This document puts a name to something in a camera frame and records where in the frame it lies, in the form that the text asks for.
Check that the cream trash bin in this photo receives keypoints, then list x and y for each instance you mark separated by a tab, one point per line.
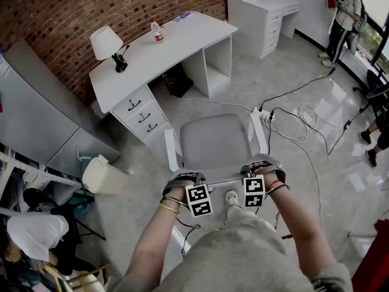
101	175

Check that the blue white packet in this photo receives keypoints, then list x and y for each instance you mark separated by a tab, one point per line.
183	16

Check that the person's beige trousers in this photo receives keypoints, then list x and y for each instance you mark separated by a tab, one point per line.
240	219

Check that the white shade table lamp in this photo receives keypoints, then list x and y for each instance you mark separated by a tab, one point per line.
104	41

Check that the light wooden stool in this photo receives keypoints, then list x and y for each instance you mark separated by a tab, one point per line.
82	280

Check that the person's white shoe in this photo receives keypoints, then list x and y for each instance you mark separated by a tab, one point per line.
232	199

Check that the person's left hand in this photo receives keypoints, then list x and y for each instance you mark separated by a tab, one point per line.
179	182

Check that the white desk with drawers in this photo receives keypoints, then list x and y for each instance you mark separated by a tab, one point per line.
176	53

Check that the black basket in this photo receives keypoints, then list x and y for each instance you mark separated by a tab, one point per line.
179	81

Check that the red label plastic bottle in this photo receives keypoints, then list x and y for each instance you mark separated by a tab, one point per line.
157	33

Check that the red cabinet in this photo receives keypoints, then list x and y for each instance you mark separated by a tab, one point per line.
373	260

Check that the person's right forearm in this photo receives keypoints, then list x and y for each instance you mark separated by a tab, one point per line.
301	233

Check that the person's right hand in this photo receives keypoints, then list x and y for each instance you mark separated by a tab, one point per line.
270	172

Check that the white metal shelf rack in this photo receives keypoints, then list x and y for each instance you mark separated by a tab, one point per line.
39	175

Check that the white grey chair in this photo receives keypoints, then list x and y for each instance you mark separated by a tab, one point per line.
212	138

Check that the grey refrigerator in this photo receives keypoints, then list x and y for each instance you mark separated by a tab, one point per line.
33	114

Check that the person's left forearm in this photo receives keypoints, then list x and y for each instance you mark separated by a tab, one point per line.
152	242

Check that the white power strip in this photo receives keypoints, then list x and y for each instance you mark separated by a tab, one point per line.
264	113

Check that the black office chair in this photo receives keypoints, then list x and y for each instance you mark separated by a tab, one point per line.
378	90

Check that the teal folding stool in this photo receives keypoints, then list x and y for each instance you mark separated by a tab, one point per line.
82	190

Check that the white bookcase desk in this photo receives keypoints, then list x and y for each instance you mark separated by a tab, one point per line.
255	20

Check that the person's torso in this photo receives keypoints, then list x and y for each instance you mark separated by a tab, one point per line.
237	263

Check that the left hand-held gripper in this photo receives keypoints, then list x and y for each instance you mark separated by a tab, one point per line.
199	201

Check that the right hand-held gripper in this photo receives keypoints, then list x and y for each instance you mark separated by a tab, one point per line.
253	192

